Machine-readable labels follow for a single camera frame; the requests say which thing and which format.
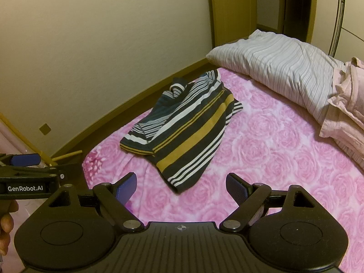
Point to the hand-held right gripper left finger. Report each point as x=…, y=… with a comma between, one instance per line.
x=128, y=189

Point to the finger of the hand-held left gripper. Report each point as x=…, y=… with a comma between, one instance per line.
x=24, y=159
x=37, y=171

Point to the brown wall outlet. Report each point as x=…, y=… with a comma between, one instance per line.
x=44, y=129

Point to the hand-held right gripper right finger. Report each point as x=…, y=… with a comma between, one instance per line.
x=236, y=189

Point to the pink rose blanket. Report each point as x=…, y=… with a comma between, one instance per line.
x=270, y=153

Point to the pale pink folded quilt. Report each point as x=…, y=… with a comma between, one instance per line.
x=347, y=105

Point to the wooden door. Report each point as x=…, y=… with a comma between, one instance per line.
x=233, y=8

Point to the wooden stick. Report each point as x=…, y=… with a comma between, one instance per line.
x=66, y=155

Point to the dark striped shirt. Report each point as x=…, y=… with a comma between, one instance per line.
x=187, y=130

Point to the person's left hand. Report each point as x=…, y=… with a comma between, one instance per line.
x=5, y=224

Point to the beige wardrobe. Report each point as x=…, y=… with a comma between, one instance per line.
x=352, y=11

